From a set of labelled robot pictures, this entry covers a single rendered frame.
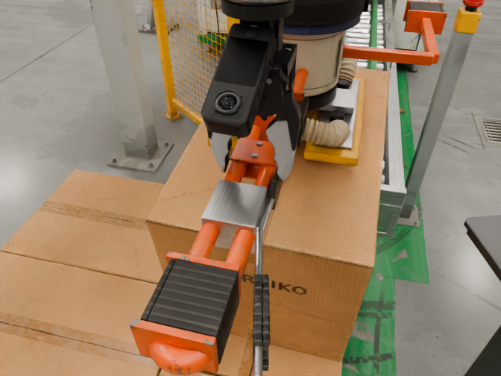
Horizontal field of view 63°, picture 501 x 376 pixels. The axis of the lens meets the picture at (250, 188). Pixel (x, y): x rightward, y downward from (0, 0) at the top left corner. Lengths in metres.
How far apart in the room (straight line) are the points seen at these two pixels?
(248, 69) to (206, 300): 0.21
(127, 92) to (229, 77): 1.93
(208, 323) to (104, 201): 1.11
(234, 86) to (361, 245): 0.41
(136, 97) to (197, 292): 1.98
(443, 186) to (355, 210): 1.77
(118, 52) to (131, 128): 0.44
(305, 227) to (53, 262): 0.82
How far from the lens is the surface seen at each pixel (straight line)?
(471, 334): 1.88
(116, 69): 2.28
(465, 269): 2.09
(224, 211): 0.46
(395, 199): 1.39
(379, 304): 1.83
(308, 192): 0.77
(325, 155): 0.77
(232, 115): 0.37
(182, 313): 0.37
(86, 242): 1.32
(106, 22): 2.20
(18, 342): 1.18
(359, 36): 2.79
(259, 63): 0.40
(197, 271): 0.39
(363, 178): 0.81
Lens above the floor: 1.45
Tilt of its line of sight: 40 degrees down
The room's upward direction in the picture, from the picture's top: straight up
